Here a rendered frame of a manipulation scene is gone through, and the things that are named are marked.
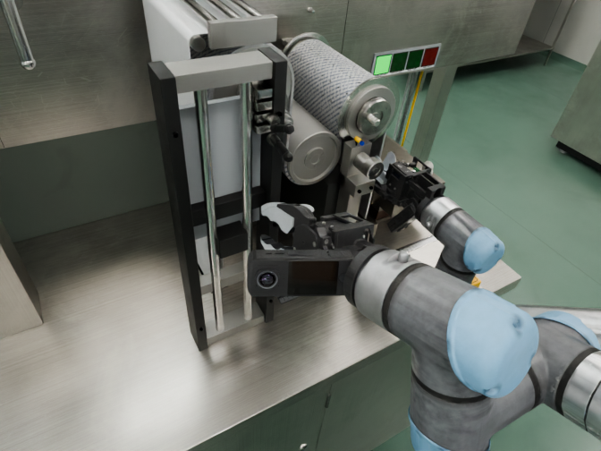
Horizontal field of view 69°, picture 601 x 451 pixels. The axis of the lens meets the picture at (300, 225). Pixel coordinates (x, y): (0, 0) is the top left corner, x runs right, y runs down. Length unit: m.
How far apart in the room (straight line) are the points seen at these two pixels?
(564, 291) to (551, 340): 2.14
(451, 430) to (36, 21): 0.89
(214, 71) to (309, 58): 0.47
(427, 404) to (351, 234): 0.19
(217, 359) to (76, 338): 0.28
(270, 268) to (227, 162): 0.24
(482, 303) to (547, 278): 2.30
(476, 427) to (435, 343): 0.10
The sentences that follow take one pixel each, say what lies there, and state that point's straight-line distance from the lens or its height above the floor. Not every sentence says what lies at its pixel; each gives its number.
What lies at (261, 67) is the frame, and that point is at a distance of 0.57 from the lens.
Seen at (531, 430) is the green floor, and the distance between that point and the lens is 2.07.
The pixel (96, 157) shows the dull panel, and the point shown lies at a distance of 1.09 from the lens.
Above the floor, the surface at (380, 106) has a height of 1.28.
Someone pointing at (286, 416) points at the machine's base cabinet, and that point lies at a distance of 0.99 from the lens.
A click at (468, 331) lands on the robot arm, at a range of 0.37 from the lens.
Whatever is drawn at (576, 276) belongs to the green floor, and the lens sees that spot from 2.78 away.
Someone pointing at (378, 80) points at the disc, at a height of 1.32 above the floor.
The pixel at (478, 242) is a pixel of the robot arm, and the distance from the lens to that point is 0.83.
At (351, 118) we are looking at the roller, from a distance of 0.86.
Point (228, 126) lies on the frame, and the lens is 0.62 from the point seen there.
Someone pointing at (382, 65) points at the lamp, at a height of 1.18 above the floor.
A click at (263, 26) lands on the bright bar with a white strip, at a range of 0.67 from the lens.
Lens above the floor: 1.65
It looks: 42 degrees down
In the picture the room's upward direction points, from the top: 6 degrees clockwise
